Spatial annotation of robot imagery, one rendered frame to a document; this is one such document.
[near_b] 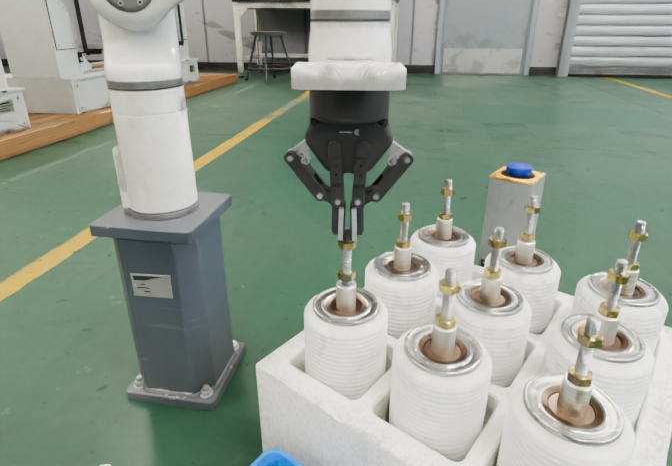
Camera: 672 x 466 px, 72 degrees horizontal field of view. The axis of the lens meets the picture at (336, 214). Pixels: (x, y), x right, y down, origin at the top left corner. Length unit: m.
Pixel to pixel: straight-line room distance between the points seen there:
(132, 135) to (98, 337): 0.48
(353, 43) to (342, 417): 0.36
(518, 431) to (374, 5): 0.37
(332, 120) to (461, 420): 0.30
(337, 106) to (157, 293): 0.41
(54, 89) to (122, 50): 2.31
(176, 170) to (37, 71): 2.40
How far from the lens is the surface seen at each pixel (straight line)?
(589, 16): 5.68
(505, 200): 0.81
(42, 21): 2.94
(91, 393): 0.88
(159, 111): 0.63
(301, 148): 0.45
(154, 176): 0.64
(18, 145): 2.49
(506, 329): 0.54
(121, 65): 0.63
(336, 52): 0.41
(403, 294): 0.58
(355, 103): 0.41
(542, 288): 0.65
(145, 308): 0.73
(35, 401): 0.91
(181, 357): 0.75
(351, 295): 0.51
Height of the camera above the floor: 0.55
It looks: 23 degrees down
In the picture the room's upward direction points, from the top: straight up
